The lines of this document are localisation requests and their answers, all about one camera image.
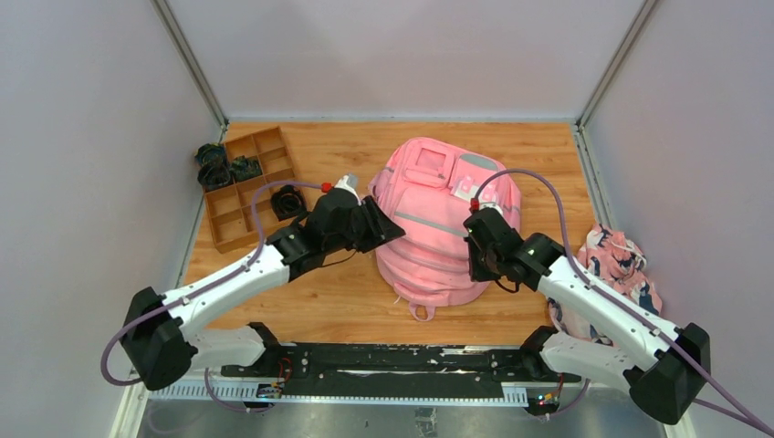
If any pink school backpack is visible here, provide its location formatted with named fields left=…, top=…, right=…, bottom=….
left=369, top=137, right=521, bottom=322

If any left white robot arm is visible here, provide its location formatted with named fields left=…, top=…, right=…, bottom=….
left=117, top=188, right=405, bottom=391

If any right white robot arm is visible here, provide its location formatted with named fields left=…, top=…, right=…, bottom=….
left=464, top=207, right=711, bottom=425

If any dark rolled sock front tray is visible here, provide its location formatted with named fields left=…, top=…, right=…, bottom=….
left=270, top=184, right=307, bottom=221

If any pink patterned cloth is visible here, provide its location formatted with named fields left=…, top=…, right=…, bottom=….
left=548, top=224, right=663, bottom=346

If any wooden compartment tray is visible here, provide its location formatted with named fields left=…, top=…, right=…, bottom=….
left=203, top=125, right=300, bottom=254

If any dark rolled sock in tray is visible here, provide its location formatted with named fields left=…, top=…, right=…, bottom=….
left=229, top=155, right=263, bottom=183

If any dark rolled sock lower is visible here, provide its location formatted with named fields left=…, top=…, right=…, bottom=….
left=197, top=161, right=233, bottom=192

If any dark rolled sock upper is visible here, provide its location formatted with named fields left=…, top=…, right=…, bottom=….
left=194, top=142, right=225, bottom=167

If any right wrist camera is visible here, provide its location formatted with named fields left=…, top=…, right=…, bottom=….
left=479, top=203, right=503, bottom=215

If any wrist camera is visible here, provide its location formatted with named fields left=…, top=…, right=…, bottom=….
left=479, top=203, right=503, bottom=215
left=334, top=173, right=361, bottom=204

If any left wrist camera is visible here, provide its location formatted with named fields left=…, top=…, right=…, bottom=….
left=334, top=173, right=361, bottom=204

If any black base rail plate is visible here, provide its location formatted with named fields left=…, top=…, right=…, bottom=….
left=220, top=343, right=581, bottom=399

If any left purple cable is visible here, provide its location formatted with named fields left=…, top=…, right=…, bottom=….
left=99, top=180, right=334, bottom=414

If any purple cable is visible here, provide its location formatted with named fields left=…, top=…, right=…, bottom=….
left=470, top=169, right=774, bottom=436
left=99, top=180, right=334, bottom=414

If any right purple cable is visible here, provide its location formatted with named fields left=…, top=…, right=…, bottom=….
left=470, top=169, right=774, bottom=436

